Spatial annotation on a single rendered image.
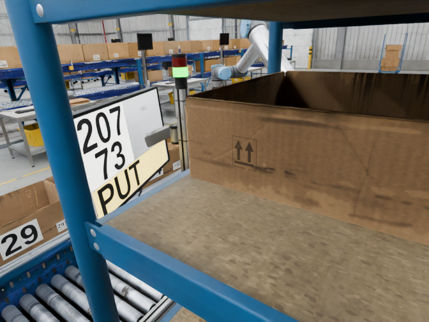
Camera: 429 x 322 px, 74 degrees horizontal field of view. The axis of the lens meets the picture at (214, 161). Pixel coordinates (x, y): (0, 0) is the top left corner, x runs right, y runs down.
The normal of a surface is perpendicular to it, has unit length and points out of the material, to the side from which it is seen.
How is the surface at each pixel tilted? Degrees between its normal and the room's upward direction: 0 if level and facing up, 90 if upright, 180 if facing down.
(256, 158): 91
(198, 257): 0
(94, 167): 86
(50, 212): 90
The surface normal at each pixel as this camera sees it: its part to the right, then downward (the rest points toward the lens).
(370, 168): -0.57, 0.35
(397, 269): -0.04, -0.92
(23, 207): 0.81, 0.18
